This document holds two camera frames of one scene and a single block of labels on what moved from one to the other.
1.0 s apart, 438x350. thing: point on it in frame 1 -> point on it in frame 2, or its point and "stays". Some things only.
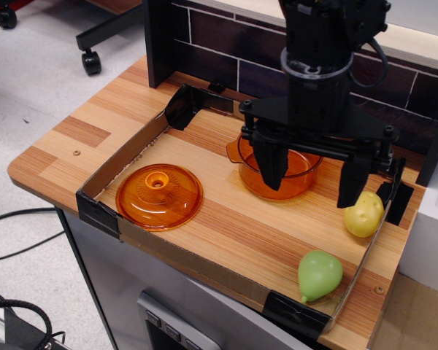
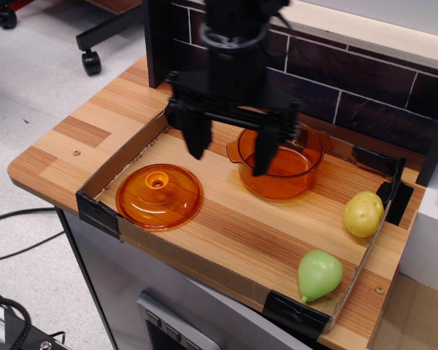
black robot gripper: x=318 y=114 -> x=236 y=87
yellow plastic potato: x=363 y=219 stays
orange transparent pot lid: x=158 y=197 stays
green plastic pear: x=319 y=273 stays
